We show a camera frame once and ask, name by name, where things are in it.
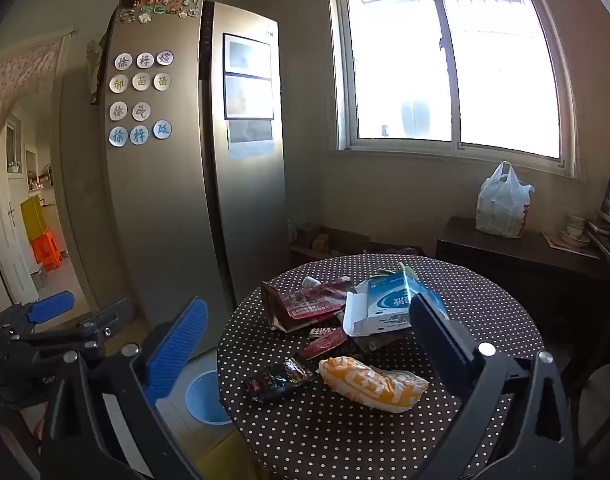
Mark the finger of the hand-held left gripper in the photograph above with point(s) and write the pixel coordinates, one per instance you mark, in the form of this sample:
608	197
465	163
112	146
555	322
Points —
112	317
50	305

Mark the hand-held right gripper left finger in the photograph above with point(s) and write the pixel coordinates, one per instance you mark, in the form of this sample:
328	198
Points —
175	350

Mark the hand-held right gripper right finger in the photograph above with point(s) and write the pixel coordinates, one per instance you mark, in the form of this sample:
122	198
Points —
437	340

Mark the blue trash bin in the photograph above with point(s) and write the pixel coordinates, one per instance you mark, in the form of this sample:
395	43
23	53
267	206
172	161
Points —
205	400

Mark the orange yellow snack bag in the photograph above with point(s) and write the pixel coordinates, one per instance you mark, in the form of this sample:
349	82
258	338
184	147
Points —
370	382

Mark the red paper bag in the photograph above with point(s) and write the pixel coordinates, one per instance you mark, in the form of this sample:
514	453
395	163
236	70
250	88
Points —
310	305

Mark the orange plastic stool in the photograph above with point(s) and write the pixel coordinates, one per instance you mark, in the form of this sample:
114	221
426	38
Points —
47	250

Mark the white blue carton box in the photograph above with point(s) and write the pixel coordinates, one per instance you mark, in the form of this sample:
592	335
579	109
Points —
385	310

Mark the yellow plastic crate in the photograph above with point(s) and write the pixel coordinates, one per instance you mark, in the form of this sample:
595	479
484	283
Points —
32	215

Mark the white door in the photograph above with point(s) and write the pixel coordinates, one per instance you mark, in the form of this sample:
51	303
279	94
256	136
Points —
10	220

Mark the dark wooden cabinet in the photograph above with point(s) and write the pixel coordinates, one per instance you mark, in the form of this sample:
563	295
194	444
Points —
485	255

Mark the black snack packet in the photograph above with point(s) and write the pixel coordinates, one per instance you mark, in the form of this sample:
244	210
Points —
280	380

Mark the red snack packet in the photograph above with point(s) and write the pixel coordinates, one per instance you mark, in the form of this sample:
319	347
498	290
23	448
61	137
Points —
327	344

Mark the yellow seat cushion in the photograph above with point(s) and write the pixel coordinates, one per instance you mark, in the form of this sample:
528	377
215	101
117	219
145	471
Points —
225	455

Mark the beige refrigerator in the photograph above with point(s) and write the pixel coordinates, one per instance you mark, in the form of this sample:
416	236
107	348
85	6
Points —
175	210

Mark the open cardboard box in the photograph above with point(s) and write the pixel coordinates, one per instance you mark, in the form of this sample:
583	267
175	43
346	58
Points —
335	242

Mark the brown polka dot tablecloth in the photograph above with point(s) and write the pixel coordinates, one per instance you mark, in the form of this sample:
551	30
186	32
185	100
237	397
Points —
335	440

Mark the white plastic bag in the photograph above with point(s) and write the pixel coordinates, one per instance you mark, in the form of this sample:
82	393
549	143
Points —
500	210

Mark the pink place mat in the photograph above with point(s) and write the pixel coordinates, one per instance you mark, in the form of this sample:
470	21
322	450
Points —
555	245

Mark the yellow small carton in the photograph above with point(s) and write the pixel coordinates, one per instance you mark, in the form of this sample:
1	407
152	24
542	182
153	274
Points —
320	242

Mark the dark wooden chair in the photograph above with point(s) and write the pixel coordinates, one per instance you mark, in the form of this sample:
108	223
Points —
602	385

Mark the stack of bowls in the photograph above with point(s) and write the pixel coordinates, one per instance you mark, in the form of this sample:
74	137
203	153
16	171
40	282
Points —
575	227

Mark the pale paper sheet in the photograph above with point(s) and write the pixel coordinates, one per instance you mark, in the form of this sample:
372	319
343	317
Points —
250	140

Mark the floral curtain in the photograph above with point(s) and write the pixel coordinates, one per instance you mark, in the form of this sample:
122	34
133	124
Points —
15	70

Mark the sliding window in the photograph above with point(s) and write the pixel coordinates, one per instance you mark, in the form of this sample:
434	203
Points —
400	85

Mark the round character fridge magnets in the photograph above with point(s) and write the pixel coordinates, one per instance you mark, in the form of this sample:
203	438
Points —
146	60

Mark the black double photo frame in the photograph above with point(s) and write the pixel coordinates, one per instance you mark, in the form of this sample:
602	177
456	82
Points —
248	96

